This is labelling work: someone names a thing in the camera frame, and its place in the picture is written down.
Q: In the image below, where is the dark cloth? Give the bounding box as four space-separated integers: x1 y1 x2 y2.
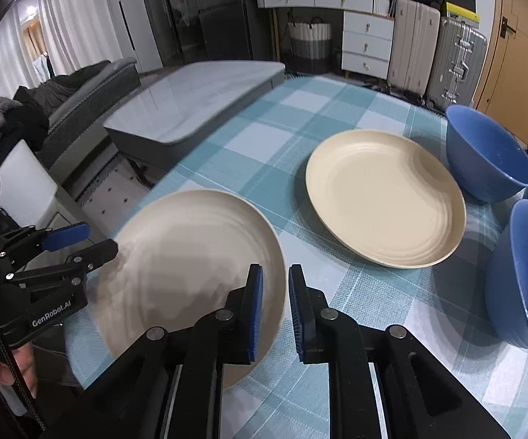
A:
0 80 64 156

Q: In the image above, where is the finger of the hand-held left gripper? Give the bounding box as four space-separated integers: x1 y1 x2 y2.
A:
4 239 119 286
0 222 92 259

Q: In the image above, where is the patterned floor rug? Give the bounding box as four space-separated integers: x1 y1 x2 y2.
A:
76 153 164 239

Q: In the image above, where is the white drawer dresser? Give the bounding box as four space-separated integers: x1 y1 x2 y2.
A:
257 0 395 80

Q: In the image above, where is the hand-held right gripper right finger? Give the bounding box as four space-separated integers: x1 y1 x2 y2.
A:
288 264 512 439

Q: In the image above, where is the cream yellow plate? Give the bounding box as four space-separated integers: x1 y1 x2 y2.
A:
305 130 467 270

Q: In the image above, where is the beige ribbed plate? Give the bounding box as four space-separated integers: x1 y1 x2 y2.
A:
96 189 287 391

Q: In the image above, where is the teal checkered tablecloth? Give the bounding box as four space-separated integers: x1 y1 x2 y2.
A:
65 75 528 439

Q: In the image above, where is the beige suitcase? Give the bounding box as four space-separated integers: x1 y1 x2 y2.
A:
388 0 441 97

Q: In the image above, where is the dark refrigerator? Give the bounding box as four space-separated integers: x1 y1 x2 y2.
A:
161 0 253 62

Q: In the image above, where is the silver suitcase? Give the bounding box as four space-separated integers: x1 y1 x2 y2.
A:
426 16 489 110

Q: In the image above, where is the grey sofa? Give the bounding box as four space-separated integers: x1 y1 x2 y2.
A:
12 57 142 170

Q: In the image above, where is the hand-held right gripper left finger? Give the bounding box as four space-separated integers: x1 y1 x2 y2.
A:
45 264 265 439

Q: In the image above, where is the white stool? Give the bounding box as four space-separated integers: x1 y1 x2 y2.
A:
0 139 59 229

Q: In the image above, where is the striped laundry basket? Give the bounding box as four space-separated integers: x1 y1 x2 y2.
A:
288 16 332 74

